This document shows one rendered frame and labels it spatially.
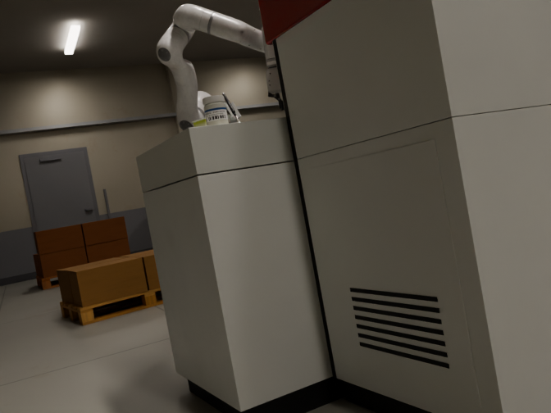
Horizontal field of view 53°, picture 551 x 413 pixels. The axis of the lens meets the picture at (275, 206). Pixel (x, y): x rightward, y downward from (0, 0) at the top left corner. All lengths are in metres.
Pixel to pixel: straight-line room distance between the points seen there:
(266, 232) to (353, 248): 0.30
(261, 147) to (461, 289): 0.79
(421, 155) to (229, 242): 0.67
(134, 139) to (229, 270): 9.28
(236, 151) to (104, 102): 9.27
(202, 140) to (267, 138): 0.23
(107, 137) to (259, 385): 9.30
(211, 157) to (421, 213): 0.68
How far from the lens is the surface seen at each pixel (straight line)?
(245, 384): 1.80
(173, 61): 2.43
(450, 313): 1.42
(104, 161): 10.77
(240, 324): 1.76
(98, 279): 4.50
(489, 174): 1.37
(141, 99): 11.11
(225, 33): 2.31
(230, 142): 1.76
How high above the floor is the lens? 0.72
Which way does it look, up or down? 1 degrees down
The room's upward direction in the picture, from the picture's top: 10 degrees counter-clockwise
